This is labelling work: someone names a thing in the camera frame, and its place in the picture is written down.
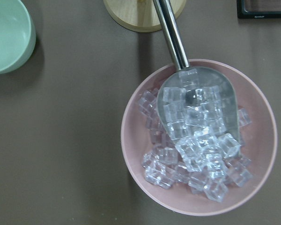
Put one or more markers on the black tray corner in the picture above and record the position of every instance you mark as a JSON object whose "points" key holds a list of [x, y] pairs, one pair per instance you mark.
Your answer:
{"points": [[258, 9]]}

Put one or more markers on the wooden mug tree stand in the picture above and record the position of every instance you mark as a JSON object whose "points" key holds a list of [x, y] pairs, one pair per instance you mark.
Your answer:
{"points": [[144, 15]]}

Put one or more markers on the mint green bowl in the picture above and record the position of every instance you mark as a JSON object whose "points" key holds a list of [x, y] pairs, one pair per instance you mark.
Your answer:
{"points": [[17, 35]]}

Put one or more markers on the pink bowl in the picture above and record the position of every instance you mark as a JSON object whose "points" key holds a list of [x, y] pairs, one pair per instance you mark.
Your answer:
{"points": [[260, 137]]}

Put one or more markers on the clear ice cubes pile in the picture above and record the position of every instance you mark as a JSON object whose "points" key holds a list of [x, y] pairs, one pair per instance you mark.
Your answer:
{"points": [[195, 146]]}

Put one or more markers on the steel ice scoop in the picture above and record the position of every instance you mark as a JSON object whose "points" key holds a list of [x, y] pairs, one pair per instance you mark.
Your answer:
{"points": [[206, 75]]}

